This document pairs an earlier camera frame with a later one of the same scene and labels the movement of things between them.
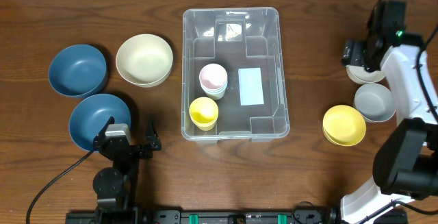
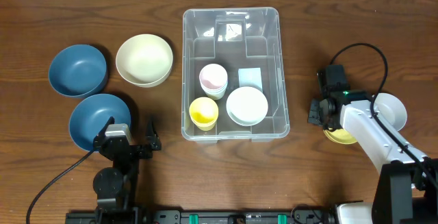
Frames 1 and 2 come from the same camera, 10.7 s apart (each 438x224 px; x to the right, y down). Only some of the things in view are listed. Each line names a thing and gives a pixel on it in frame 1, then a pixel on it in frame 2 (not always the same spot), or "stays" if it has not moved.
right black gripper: (356, 57) → (313, 116)
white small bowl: (359, 73) → (247, 106)
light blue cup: (213, 91) stays
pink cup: (213, 77) stays
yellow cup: (203, 113) stays
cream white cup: (215, 96) stays
